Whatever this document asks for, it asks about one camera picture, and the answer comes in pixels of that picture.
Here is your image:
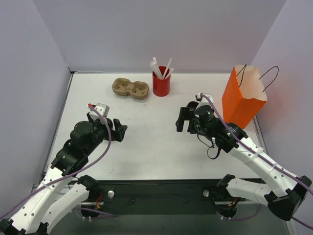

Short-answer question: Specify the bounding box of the orange paper bag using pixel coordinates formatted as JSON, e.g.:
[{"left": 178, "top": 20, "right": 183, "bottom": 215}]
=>
[{"left": 222, "top": 65, "right": 268, "bottom": 129}]

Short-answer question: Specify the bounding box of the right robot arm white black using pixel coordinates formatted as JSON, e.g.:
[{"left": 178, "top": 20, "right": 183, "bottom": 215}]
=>
[{"left": 176, "top": 102, "right": 312, "bottom": 221}]

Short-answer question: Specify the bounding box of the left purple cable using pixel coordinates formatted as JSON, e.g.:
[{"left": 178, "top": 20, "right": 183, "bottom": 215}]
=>
[{"left": 0, "top": 105, "right": 115, "bottom": 221}]

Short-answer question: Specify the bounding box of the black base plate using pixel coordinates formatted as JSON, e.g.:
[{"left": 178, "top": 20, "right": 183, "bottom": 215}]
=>
[{"left": 83, "top": 179, "right": 235, "bottom": 216}]

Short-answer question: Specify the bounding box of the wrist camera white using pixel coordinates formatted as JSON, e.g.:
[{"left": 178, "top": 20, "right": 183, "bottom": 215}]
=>
[
  {"left": 88, "top": 103, "right": 110, "bottom": 121},
  {"left": 195, "top": 93, "right": 214, "bottom": 104}
]

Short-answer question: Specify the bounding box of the wrapped white straw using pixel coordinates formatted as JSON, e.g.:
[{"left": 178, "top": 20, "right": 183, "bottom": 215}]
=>
[
  {"left": 163, "top": 58, "right": 173, "bottom": 79},
  {"left": 165, "top": 68, "right": 174, "bottom": 79},
  {"left": 150, "top": 57, "right": 163, "bottom": 80}
]

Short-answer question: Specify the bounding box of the red straw holder cup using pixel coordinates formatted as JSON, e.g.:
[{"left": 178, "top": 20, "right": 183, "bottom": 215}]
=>
[{"left": 152, "top": 72, "right": 171, "bottom": 97}]

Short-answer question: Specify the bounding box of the brown cardboard cup carrier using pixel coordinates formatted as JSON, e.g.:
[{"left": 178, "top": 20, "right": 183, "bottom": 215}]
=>
[{"left": 112, "top": 78, "right": 149, "bottom": 99}]

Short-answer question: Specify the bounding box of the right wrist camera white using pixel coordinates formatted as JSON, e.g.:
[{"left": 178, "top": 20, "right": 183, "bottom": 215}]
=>
[{"left": 195, "top": 93, "right": 214, "bottom": 104}]

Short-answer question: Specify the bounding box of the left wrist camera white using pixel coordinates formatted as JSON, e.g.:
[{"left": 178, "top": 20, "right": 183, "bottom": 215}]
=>
[{"left": 88, "top": 103, "right": 110, "bottom": 121}]

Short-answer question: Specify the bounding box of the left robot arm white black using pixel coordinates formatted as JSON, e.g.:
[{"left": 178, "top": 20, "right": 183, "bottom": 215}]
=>
[{"left": 0, "top": 113, "right": 128, "bottom": 235}]

